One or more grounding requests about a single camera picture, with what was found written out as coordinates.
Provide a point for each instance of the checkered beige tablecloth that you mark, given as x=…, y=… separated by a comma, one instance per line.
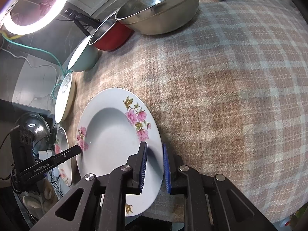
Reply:
x=228, y=92

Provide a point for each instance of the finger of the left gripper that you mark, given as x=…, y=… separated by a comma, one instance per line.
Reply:
x=52, y=162

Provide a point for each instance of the black tripod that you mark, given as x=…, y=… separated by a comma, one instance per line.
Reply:
x=79, y=18

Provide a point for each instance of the white ring light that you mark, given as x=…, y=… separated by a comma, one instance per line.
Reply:
x=22, y=17

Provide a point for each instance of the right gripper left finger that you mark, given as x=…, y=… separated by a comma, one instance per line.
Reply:
x=98, y=203

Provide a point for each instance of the large stainless steel bowl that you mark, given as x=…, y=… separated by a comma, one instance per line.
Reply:
x=153, y=17

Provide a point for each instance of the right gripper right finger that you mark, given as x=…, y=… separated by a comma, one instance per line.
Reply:
x=210, y=203

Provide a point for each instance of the black camera box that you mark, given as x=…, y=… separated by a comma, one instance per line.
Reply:
x=21, y=140

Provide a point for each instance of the light green ceramic bowl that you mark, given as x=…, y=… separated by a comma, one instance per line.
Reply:
x=84, y=57

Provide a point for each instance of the red steel bowl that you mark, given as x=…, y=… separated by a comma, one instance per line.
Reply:
x=110, y=35

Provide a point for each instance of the pink flower white plate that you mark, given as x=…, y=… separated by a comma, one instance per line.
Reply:
x=110, y=129

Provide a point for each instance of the grey leaf white plate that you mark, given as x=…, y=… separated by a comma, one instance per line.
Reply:
x=65, y=98

